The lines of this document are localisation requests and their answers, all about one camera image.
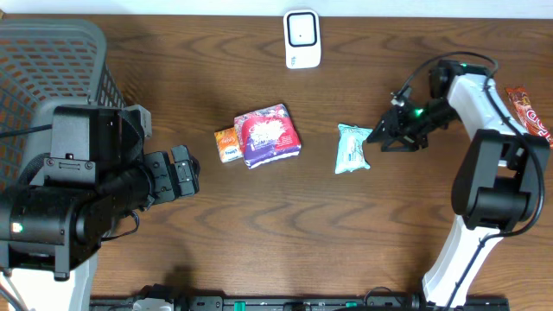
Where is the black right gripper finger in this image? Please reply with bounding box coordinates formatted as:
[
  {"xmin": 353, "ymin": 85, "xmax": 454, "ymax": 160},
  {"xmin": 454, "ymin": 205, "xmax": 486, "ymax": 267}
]
[
  {"xmin": 381, "ymin": 136, "xmax": 429, "ymax": 152},
  {"xmin": 366, "ymin": 107, "xmax": 398, "ymax": 143}
]

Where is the teal snack packet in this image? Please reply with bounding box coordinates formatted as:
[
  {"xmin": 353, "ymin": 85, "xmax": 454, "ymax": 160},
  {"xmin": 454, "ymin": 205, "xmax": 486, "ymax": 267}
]
[{"xmin": 334, "ymin": 124, "xmax": 372, "ymax": 175}]

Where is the orange tissue pack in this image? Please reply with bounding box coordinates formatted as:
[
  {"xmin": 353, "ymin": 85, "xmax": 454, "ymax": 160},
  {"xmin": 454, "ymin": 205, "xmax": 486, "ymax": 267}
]
[{"xmin": 214, "ymin": 127, "xmax": 243, "ymax": 163}]

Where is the red purple floral tissue pack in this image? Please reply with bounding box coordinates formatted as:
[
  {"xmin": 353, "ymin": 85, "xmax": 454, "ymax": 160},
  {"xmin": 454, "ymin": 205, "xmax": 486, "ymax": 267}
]
[{"xmin": 234, "ymin": 104, "xmax": 302, "ymax": 169}]

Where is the orange brown snack bar wrapper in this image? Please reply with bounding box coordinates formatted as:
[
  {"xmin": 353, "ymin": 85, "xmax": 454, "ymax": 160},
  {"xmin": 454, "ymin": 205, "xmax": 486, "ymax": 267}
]
[{"xmin": 505, "ymin": 86, "xmax": 552, "ymax": 149}]

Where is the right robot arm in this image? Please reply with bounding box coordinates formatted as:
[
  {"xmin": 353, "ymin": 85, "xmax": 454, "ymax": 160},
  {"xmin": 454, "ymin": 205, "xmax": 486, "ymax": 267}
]
[{"xmin": 366, "ymin": 53, "xmax": 550, "ymax": 310}]

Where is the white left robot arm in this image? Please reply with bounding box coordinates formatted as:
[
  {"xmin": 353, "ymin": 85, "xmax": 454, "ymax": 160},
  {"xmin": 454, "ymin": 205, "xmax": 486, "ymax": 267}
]
[{"xmin": 1, "ymin": 105, "xmax": 200, "ymax": 310}]

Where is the white barcode scanner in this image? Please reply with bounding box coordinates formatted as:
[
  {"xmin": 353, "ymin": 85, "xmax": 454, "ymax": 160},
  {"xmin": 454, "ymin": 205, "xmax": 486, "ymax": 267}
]
[{"xmin": 283, "ymin": 10, "xmax": 321, "ymax": 69}]

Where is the grey plastic basket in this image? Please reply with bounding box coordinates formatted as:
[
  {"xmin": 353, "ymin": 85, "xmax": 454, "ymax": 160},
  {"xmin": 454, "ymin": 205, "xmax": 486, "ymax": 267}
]
[{"xmin": 1, "ymin": 19, "xmax": 125, "ymax": 191}]

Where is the black cable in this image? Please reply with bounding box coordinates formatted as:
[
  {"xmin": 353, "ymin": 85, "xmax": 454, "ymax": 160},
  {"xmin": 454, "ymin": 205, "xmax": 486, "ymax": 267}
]
[{"xmin": 392, "ymin": 50, "xmax": 546, "ymax": 311}]

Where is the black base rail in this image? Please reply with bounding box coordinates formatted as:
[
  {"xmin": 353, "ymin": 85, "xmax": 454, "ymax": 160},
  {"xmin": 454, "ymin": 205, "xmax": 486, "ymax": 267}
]
[{"xmin": 90, "ymin": 282, "xmax": 511, "ymax": 311}]

